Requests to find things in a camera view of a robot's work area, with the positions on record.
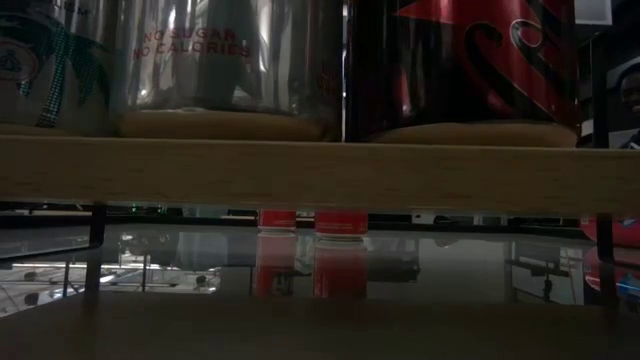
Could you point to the red Fanta can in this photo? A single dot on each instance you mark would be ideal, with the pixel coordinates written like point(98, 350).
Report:
point(460, 75)
point(625, 232)
point(341, 222)
point(276, 220)

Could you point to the Celsius can with silver lid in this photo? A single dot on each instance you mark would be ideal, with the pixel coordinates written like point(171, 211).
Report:
point(225, 75)

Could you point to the Celsius can with black lid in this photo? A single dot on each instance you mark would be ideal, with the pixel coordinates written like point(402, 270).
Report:
point(50, 75)

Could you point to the wooden shelf with black legs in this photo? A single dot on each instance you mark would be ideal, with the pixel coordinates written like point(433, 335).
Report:
point(320, 172)

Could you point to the person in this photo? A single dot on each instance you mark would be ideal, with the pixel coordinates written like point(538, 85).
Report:
point(630, 95)

